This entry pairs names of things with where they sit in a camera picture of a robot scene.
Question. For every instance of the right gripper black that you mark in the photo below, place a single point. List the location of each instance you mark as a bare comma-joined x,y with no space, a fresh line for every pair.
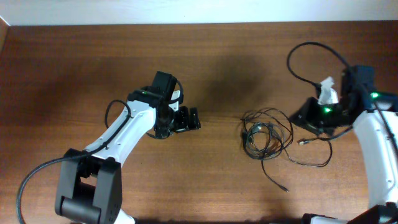
306,118

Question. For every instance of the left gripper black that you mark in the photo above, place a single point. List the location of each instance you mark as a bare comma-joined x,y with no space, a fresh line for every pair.
183,123

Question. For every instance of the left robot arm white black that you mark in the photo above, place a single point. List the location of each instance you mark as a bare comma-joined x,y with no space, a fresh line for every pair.
90,184

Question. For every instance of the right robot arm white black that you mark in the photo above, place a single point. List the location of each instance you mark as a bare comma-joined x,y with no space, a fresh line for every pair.
372,115

